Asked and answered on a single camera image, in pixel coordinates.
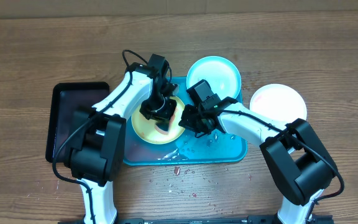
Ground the yellow green plate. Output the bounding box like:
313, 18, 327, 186
131, 96, 185, 144

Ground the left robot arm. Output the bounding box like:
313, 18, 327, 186
59, 54, 177, 223

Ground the white plate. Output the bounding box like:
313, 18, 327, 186
249, 84, 307, 123

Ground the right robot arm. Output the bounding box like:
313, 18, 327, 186
179, 80, 344, 223

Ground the light blue plate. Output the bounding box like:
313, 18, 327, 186
186, 56, 241, 99

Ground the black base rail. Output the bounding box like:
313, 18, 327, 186
58, 215, 334, 224

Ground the black plastic tray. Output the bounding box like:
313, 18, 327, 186
45, 82, 109, 162

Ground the green and red sponge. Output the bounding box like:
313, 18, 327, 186
155, 119, 173, 135

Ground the teal plastic tray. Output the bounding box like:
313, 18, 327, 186
124, 77, 247, 166

